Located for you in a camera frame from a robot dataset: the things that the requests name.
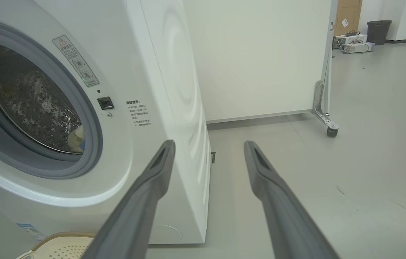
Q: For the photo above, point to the black trash bin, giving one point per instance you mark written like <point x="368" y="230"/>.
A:
<point x="379" y="32"/>

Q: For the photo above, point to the grey warning sticker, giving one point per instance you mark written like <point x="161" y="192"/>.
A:
<point x="75" y="61"/>

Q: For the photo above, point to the white front-load washing machine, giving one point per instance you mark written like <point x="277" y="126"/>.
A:
<point x="145" y="54"/>

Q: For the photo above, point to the black door lock socket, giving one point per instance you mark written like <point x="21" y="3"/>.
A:
<point x="105" y="103"/>

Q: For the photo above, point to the cream bear print garment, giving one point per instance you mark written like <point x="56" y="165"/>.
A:
<point x="77" y="138"/>

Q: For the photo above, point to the steel washing machine drum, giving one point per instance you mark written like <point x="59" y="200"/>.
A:
<point x="30" y="97"/>

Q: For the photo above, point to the printed text notice label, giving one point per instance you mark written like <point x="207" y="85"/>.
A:
<point x="138" y="113"/>

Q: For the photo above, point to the round filter cover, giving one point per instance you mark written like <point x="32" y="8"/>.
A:
<point x="167" y="233"/>

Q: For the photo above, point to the grey flat device box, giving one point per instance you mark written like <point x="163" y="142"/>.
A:
<point x="359" y="48"/>

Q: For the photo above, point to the white perforated box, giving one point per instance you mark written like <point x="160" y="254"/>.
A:
<point x="352" y="39"/>

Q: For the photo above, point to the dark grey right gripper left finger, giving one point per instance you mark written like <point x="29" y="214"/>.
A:
<point x="134" y="208"/>

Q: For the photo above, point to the blue energy label sticker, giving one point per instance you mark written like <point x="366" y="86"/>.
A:
<point x="30" y="231"/>

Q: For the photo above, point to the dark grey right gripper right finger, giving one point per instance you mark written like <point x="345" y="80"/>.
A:
<point x="282" y="216"/>

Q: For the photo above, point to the cream perforated laundry basket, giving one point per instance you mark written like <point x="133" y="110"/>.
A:
<point x="62" y="246"/>

